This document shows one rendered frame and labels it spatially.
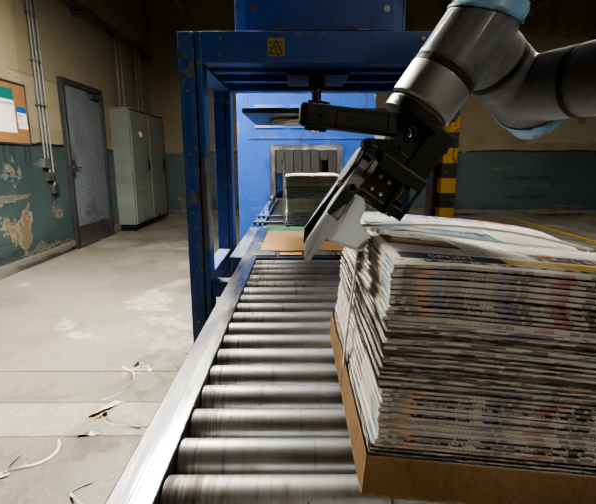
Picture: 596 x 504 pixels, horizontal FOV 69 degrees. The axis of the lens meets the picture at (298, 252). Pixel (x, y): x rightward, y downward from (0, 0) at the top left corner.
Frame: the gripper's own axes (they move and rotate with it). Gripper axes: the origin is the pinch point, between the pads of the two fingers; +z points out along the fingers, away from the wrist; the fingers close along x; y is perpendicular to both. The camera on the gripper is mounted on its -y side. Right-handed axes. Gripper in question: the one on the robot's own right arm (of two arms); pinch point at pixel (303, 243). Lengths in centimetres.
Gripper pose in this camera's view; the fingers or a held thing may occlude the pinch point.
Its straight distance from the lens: 52.8
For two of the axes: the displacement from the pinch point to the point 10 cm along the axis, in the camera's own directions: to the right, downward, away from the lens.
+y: 8.3, 5.5, 1.0
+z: -5.6, 8.1, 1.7
